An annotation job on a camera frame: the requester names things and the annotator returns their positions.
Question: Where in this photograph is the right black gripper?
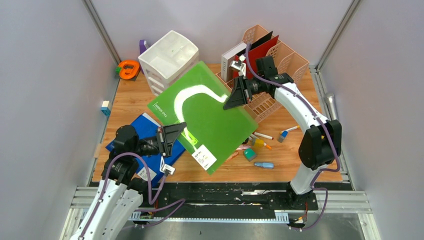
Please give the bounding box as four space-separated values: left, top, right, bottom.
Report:
222 75 264 110

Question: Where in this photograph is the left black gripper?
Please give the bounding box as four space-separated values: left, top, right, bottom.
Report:
130 121 186 158

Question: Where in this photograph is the white hardcover book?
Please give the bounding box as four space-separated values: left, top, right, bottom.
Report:
220 42 247 83

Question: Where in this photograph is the blue folder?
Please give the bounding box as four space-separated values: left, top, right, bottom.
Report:
105 113 185 187

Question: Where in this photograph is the green folder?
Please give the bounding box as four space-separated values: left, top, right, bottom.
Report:
147 61 259 175

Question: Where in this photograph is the red folder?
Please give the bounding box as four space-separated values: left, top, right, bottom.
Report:
229 31 279 79

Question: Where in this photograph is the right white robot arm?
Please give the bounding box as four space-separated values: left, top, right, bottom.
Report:
223 56 342 209

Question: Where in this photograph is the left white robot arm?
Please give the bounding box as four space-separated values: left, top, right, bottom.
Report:
71 122 187 240

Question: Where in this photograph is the red cap white marker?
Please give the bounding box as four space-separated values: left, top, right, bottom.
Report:
253 131 274 140

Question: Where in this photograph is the pink mini highlighter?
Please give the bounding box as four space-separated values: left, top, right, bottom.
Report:
237 144 251 150

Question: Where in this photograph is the yellow mini highlighter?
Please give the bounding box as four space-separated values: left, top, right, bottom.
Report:
249 136 272 150

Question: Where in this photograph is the orange mini highlighter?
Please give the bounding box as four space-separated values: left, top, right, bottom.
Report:
225 151 239 162

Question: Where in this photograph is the teal eraser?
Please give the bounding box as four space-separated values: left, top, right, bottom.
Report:
243 148 258 162

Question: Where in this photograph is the yellow cap white marker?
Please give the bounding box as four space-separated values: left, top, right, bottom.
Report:
279 125 300 135

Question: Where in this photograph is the blue grey eraser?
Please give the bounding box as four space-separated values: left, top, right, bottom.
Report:
277 130 289 143

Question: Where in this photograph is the blue white small block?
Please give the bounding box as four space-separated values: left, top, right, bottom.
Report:
100 100 112 117

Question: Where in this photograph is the blue mini highlighter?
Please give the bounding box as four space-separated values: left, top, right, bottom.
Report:
254 162 275 169

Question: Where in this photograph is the white plastic drawer unit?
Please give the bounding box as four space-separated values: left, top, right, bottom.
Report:
138 30 199 96

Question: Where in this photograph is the orange tape dispenser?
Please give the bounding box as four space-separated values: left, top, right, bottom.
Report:
115 59 141 81

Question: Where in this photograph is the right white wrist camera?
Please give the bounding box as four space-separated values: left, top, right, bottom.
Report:
230 54 247 77

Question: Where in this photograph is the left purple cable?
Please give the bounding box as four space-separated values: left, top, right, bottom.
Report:
77 152 186 240

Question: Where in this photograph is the purple cable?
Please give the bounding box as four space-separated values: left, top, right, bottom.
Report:
77 152 186 240
244 43 342 232

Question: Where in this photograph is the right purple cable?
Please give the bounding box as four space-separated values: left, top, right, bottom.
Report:
244 43 342 232

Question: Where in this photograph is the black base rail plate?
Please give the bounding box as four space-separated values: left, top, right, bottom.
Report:
140 182 319 219

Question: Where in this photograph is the purple object at wall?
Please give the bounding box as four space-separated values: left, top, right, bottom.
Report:
138 39 149 55

